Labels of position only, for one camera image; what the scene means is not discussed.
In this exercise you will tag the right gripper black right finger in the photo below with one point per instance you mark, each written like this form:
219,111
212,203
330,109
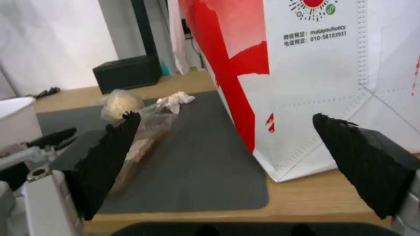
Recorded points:
367,162

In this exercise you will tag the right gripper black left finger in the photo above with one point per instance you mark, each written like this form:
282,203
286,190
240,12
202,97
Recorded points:
105,157

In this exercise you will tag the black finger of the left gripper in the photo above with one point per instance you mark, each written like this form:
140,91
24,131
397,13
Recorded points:
54,137

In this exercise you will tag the clear plastic bag with bread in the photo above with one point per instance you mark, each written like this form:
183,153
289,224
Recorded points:
121,104

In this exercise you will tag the white and red takeout bag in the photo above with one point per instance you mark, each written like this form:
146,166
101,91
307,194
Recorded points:
315,81

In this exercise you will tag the white plastic bin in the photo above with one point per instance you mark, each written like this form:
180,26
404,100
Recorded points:
18,118

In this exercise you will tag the clear wrapper with brown food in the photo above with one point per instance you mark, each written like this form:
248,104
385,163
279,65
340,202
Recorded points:
149,137

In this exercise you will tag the black box stool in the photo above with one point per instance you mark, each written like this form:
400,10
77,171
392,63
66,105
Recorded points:
126,73

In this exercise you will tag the crumpled white tissue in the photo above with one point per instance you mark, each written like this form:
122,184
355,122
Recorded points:
174,100

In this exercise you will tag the dark grey table mat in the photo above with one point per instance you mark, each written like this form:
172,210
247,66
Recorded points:
203,152

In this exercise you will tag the teal bottle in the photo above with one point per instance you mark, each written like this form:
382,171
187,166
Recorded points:
166,68

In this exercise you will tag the dark pillar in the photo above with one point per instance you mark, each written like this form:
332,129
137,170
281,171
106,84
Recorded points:
131,27

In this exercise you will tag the white hanging cloth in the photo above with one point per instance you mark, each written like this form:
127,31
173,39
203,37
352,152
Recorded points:
179,44

